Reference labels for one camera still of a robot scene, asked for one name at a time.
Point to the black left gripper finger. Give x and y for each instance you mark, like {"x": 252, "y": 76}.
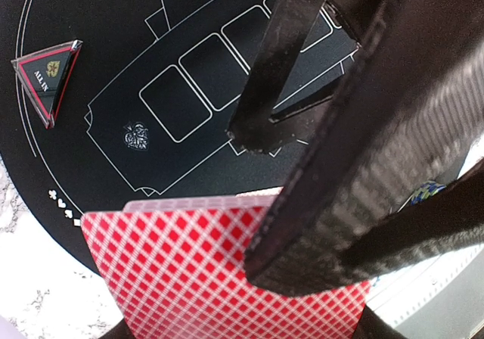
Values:
{"x": 252, "y": 126}
{"x": 411, "y": 105}
{"x": 119, "y": 331}

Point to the red playing card deck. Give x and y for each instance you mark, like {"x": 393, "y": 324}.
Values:
{"x": 175, "y": 268}

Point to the red triangular all-in marker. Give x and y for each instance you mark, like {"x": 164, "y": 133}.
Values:
{"x": 44, "y": 76}

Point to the round black poker mat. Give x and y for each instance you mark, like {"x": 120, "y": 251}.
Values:
{"x": 145, "y": 111}

